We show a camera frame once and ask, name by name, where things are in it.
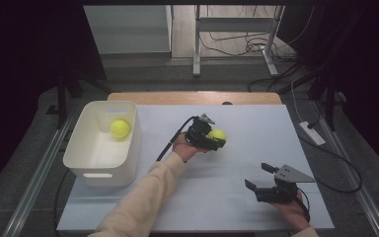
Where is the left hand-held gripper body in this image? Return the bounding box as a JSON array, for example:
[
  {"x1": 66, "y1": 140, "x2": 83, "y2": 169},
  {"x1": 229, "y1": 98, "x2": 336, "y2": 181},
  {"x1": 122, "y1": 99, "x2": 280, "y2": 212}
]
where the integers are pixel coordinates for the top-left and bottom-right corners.
[{"x1": 186, "y1": 113, "x2": 219, "y2": 151}]

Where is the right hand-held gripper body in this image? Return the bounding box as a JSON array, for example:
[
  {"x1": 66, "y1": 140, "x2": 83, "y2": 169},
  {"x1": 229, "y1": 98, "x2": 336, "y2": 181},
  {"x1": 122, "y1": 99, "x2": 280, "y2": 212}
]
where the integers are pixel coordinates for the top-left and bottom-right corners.
[{"x1": 256, "y1": 164, "x2": 317, "y2": 203}]

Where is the yellow tennis ball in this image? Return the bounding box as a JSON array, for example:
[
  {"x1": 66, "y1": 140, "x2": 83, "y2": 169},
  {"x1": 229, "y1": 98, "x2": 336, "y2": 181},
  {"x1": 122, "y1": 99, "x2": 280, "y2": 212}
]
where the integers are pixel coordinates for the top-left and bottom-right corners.
[
  {"x1": 110, "y1": 118, "x2": 132, "y2": 139},
  {"x1": 206, "y1": 128, "x2": 228, "y2": 142}
]

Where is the white plastic bin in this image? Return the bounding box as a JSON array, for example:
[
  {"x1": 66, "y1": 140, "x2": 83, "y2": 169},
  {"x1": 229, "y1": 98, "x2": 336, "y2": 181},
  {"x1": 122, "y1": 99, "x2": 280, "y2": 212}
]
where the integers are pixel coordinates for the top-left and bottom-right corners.
[{"x1": 62, "y1": 100, "x2": 143, "y2": 188}]

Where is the person's left hand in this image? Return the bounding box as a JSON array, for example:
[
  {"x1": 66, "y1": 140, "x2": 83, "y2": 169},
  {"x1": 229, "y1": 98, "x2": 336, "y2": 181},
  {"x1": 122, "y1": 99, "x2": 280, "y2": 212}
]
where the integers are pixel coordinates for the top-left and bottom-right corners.
[{"x1": 172, "y1": 132, "x2": 209, "y2": 164}]

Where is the person's right hand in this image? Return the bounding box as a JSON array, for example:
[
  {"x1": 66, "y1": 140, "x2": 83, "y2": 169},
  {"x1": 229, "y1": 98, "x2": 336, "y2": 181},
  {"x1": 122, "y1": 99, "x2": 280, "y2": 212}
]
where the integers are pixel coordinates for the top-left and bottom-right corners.
[{"x1": 269, "y1": 192, "x2": 311, "y2": 232}]

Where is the wooden table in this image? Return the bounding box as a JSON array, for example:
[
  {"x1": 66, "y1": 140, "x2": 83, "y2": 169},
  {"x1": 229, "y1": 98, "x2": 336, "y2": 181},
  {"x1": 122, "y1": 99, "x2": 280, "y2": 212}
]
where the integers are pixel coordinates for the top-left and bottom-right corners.
[{"x1": 107, "y1": 91, "x2": 283, "y2": 106}]

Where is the white power strip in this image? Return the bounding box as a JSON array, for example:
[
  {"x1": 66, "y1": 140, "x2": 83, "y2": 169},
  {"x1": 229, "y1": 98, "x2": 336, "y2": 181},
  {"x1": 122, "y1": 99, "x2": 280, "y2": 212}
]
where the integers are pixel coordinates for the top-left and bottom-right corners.
[{"x1": 298, "y1": 120, "x2": 327, "y2": 147}]

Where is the black stand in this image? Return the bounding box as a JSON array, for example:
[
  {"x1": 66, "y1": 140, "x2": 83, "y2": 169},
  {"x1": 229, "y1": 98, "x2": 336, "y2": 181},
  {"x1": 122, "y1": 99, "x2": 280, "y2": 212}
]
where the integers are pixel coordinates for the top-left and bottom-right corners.
[
  {"x1": 45, "y1": 70, "x2": 113, "y2": 130},
  {"x1": 275, "y1": 63, "x2": 347, "y2": 132}
]

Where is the white cabinet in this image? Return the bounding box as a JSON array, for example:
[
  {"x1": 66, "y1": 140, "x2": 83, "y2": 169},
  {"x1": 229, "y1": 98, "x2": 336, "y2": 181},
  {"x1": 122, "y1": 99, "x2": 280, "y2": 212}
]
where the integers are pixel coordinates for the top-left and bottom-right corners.
[{"x1": 83, "y1": 4, "x2": 174, "y2": 55}]

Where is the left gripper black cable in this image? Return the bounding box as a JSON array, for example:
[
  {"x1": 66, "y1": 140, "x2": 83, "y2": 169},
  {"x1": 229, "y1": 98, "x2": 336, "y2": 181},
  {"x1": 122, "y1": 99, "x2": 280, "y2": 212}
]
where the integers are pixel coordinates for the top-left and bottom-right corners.
[{"x1": 156, "y1": 116, "x2": 198, "y2": 163}]

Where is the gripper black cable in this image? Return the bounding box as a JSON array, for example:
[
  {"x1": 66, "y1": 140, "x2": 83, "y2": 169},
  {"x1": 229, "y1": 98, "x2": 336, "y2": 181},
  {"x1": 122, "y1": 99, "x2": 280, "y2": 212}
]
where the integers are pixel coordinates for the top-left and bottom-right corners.
[
  {"x1": 296, "y1": 188, "x2": 312, "y2": 222},
  {"x1": 156, "y1": 116, "x2": 198, "y2": 163}
]

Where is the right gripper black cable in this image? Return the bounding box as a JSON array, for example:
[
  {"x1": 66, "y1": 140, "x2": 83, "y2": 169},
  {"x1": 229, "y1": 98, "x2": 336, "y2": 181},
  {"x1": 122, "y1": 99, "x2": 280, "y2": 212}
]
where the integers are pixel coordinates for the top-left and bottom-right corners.
[{"x1": 296, "y1": 188, "x2": 312, "y2": 222}]

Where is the black power strip cable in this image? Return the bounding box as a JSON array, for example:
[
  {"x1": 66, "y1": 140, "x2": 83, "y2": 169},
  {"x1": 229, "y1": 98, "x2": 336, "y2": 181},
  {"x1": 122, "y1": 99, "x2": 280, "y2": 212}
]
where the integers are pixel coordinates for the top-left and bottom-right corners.
[{"x1": 297, "y1": 122, "x2": 363, "y2": 195}]

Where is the aluminium rail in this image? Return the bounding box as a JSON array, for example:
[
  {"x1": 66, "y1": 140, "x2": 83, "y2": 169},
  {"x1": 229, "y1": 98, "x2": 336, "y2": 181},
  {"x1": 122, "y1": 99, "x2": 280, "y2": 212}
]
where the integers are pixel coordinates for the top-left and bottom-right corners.
[
  {"x1": 1, "y1": 108, "x2": 77, "y2": 237},
  {"x1": 311, "y1": 100, "x2": 379, "y2": 237}
]

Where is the white cable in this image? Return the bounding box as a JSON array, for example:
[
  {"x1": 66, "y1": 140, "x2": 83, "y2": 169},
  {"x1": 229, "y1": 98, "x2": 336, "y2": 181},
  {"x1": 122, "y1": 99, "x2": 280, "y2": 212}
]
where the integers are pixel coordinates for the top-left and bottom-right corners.
[{"x1": 290, "y1": 79, "x2": 306, "y2": 123}]

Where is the tangle of floor cables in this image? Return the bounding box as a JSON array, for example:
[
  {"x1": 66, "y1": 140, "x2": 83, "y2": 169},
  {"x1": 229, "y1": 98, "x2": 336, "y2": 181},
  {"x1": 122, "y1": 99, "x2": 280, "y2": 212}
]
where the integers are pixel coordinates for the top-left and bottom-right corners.
[{"x1": 199, "y1": 29, "x2": 298, "y2": 57}]

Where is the grey metal table frame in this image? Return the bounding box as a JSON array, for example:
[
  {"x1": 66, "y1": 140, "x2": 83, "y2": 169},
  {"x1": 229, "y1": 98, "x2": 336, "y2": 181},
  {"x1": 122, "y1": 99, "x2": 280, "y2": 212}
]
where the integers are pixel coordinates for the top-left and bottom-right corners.
[{"x1": 191, "y1": 4, "x2": 286, "y2": 78}]

